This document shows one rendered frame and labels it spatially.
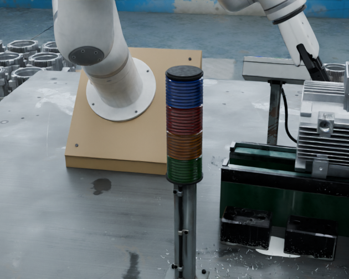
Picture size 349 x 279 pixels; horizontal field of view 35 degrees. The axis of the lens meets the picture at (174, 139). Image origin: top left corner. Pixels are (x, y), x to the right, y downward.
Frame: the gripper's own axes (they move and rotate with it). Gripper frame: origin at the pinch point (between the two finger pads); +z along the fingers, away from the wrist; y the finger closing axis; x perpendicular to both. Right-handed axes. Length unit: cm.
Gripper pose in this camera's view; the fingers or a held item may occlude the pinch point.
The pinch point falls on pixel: (320, 78)
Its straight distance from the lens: 121.4
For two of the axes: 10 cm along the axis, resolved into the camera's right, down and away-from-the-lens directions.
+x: 8.3, -3.6, -4.3
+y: -2.7, 4.2, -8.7
